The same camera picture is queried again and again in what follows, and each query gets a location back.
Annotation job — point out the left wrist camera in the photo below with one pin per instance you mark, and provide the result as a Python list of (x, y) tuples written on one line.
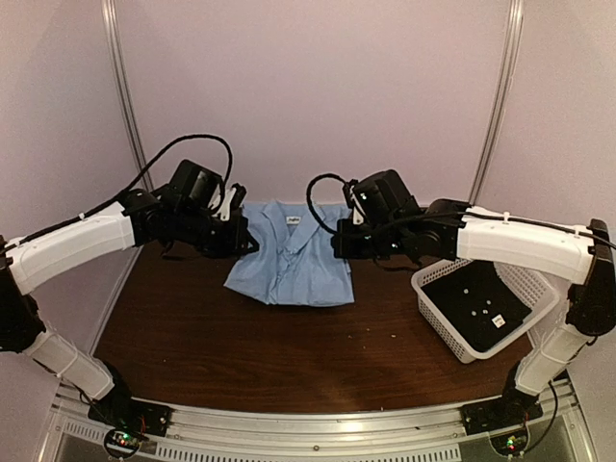
[(225, 204)]

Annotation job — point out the aluminium frame post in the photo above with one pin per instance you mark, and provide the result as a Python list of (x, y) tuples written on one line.
[(110, 23), (508, 64)]

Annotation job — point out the black shirt in basket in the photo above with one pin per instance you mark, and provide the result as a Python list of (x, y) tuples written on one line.
[(477, 304)]

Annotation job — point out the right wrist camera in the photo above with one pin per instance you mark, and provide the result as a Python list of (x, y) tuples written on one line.
[(357, 214)]

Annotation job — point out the circuit board with leds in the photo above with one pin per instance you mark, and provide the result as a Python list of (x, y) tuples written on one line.
[(118, 443), (509, 443)]

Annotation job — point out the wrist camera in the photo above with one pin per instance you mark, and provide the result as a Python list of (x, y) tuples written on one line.
[(225, 204), (357, 214)]

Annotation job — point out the aluminium front rail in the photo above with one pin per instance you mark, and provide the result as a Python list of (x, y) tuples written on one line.
[(433, 433)]

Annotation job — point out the right aluminium frame post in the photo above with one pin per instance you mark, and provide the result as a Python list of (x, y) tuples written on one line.
[(508, 64)]

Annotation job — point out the white plastic basket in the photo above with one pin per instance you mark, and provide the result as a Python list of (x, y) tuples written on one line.
[(531, 287)]

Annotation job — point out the left circuit board with leds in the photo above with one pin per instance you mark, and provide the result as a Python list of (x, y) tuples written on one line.
[(118, 443)]

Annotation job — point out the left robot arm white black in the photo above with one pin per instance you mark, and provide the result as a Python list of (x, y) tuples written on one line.
[(196, 207)]

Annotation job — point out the right circuit board with leds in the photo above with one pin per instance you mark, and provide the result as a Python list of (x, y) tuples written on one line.
[(509, 443)]

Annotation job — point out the light blue long sleeve shirt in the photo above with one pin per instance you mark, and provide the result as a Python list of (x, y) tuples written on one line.
[(295, 264)]

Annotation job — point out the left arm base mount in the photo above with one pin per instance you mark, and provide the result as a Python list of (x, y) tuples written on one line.
[(135, 416)]

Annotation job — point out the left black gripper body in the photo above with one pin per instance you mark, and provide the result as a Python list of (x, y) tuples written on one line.
[(192, 229)]

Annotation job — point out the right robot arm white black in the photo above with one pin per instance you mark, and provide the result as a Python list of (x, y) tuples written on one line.
[(386, 220)]

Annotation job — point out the left aluminium frame post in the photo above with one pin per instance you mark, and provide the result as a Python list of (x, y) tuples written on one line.
[(110, 23)]

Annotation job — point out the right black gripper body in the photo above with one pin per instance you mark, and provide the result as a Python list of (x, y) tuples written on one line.
[(383, 242)]

